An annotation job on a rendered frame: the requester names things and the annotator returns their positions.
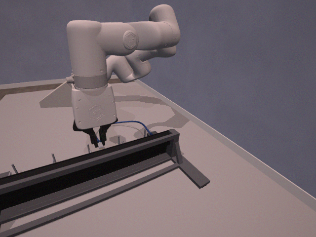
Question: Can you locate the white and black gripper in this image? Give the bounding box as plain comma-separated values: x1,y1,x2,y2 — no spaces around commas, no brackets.
72,83,118,148

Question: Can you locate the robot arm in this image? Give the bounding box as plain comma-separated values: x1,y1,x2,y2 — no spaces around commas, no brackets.
66,4,181,89

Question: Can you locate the white ethernet plug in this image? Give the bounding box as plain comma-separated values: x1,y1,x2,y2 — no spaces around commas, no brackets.
97,140,104,149

